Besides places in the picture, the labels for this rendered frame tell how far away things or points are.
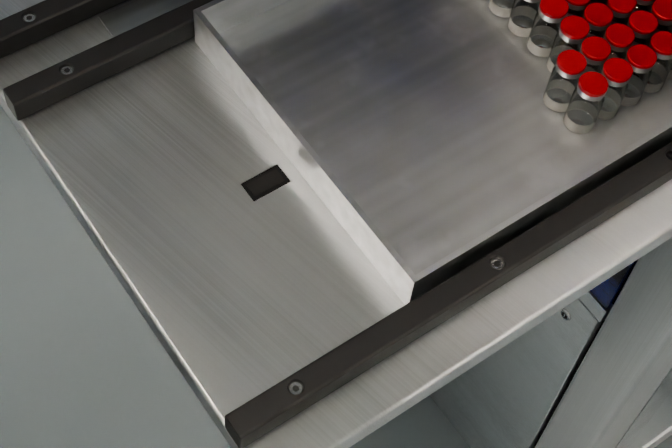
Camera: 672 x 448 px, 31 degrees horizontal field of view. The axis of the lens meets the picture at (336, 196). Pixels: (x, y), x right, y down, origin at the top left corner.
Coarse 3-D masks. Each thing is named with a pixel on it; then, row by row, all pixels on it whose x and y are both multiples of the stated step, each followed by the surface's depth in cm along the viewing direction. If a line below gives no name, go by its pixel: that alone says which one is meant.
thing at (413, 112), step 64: (256, 0) 87; (320, 0) 90; (384, 0) 90; (448, 0) 90; (256, 64) 86; (320, 64) 86; (384, 64) 87; (448, 64) 87; (512, 64) 87; (320, 128) 83; (384, 128) 83; (448, 128) 84; (512, 128) 84; (640, 128) 85; (320, 192) 80; (384, 192) 81; (448, 192) 81; (512, 192) 81; (576, 192) 79; (384, 256) 75; (448, 256) 74
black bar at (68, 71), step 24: (192, 0) 87; (144, 24) 85; (168, 24) 85; (192, 24) 86; (96, 48) 84; (120, 48) 84; (144, 48) 84; (168, 48) 86; (48, 72) 82; (72, 72) 82; (96, 72) 83; (24, 96) 81; (48, 96) 82
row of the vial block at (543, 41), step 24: (504, 0) 88; (528, 0) 85; (552, 0) 85; (528, 24) 87; (552, 24) 85; (576, 24) 84; (528, 48) 88; (552, 48) 86; (576, 48) 84; (600, 48) 83; (600, 72) 83; (624, 72) 82
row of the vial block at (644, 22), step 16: (592, 0) 87; (608, 0) 85; (624, 0) 85; (624, 16) 85; (640, 16) 84; (640, 32) 84; (656, 32) 84; (656, 48) 83; (656, 64) 84; (656, 80) 85
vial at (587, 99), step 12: (588, 72) 81; (588, 84) 81; (600, 84) 81; (576, 96) 82; (588, 96) 81; (600, 96) 81; (576, 108) 82; (588, 108) 82; (600, 108) 82; (564, 120) 84; (576, 120) 83; (588, 120) 83; (576, 132) 84
